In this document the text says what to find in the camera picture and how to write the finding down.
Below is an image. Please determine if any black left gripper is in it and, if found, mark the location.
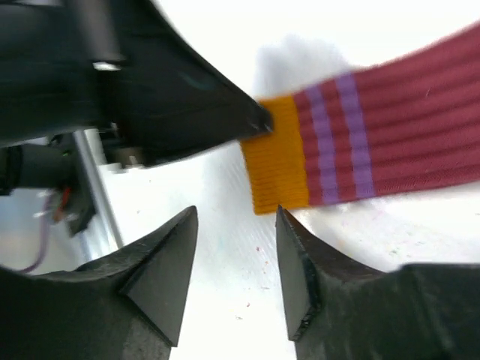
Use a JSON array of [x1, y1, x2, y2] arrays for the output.
[[0, 0, 128, 151]]

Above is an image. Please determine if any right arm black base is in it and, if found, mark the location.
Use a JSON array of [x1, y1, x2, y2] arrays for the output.
[[1, 134, 96, 236]]

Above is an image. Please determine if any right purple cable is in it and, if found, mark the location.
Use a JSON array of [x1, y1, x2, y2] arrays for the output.
[[14, 190, 53, 274]]

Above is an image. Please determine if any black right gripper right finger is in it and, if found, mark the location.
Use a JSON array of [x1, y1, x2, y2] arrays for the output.
[[276, 208, 479, 359]]

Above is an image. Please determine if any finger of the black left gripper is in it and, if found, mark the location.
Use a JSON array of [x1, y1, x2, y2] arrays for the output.
[[104, 1, 273, 167]]

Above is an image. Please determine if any front aluminium frame rail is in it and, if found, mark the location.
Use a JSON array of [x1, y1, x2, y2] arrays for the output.
[[73, 130, 123, 251]]

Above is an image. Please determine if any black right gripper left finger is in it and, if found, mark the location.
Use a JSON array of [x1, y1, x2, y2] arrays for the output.
[[1, 206, 198, 359]]

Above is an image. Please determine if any maroon purple ribbed sock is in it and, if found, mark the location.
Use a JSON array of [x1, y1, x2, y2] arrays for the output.
[[241, 25, 479, 215]]

